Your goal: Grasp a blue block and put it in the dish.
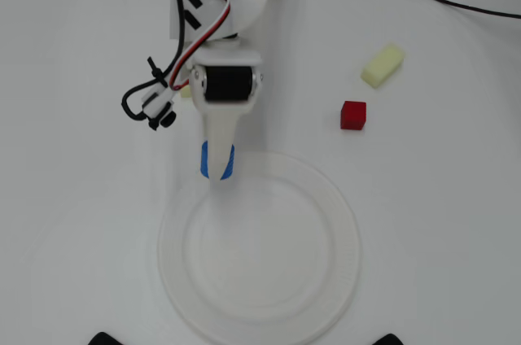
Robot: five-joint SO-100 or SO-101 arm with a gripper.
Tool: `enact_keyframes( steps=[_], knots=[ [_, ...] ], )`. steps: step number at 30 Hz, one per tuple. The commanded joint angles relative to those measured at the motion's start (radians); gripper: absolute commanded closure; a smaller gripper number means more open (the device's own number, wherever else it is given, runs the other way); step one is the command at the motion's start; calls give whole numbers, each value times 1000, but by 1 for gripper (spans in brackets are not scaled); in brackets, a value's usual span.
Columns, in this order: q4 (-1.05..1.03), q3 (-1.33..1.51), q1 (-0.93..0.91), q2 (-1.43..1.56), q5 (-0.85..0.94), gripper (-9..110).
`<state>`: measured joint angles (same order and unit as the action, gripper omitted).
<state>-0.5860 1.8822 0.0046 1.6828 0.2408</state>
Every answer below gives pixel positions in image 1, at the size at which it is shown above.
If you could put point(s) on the white wrist camera black lens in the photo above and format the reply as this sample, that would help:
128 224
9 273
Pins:
156 103

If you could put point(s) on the blue foam cylinder block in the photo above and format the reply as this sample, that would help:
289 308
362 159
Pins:
204 162

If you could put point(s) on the red cube block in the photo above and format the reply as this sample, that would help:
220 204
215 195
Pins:
353 115

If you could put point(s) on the black stand foot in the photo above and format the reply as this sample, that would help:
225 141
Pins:
390 339
106 339

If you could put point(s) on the pale yellow foam block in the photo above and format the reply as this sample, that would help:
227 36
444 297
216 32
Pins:
382 66
186 93

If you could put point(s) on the white paper plate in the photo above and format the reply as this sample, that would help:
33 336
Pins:
264 259

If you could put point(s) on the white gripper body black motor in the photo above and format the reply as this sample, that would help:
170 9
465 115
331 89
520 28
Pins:
226 84

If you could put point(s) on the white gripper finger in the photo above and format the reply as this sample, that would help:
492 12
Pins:
220 133

